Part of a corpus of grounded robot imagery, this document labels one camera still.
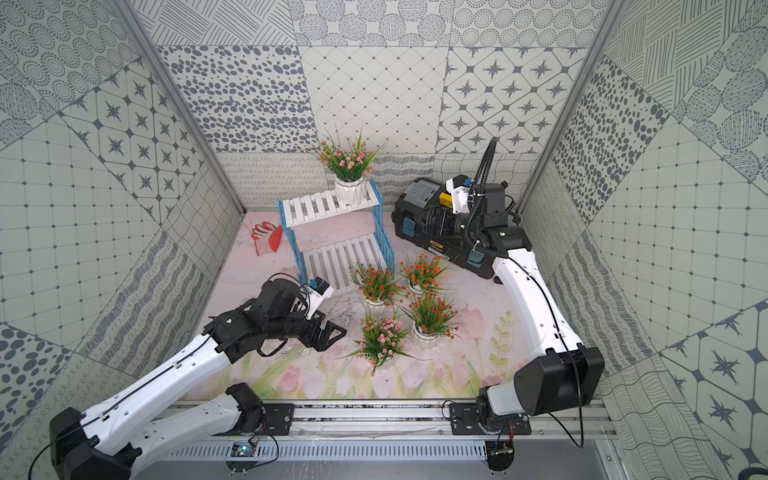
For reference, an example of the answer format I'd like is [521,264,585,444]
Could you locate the pink flower pot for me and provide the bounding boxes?
[348,310,417,375]
[317,132,379,205]

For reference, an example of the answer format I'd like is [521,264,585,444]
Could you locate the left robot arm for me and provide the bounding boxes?
[49,276,346,479]

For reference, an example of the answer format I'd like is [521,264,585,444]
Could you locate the black toolbox yellow handle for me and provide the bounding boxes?
[392,175,531,279]

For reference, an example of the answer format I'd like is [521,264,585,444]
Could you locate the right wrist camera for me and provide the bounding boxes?
[446,174,472,214]

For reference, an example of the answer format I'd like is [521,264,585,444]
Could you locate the red flower pot back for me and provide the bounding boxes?
[400,254,445,293]

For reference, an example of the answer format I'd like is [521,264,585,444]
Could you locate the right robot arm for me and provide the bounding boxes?
[417,175,605,431]

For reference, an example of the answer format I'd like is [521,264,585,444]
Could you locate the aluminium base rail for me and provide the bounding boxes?
[122,398,619,442]

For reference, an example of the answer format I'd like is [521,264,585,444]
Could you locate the red flower pot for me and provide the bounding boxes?
[402,293,458,350]
[349,263,408,314]
[400,254,445,293]

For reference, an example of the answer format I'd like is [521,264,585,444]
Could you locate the blue white slatted rack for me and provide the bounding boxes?
[277,180,395,296]

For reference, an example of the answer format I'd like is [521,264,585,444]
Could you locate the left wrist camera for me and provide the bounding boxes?
[306,277,334,319]

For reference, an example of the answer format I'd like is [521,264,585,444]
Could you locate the floral pink table mat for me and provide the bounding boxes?
[176,209,574,402]

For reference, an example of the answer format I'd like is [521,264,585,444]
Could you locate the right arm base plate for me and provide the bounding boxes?
[441,401,532,436]

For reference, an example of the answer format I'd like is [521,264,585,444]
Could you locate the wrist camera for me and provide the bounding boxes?
[446,174,472,214]
[306,277,334,319]

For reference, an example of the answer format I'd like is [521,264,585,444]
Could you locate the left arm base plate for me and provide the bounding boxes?
[261,403,296,437]

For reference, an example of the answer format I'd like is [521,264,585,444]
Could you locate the red flower pot front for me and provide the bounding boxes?
[402,293,458,350]

